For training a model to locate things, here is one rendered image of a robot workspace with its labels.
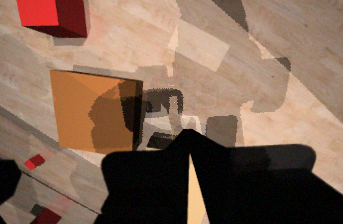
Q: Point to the orange square block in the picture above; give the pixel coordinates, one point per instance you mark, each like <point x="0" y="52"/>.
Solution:
<point x="96" y="113"/>

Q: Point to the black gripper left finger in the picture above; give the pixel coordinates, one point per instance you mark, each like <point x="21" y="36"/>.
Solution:
<point x="153" y="168"/>

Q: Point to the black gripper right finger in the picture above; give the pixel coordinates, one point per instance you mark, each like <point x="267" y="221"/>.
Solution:
<point x="218" y="168"/>

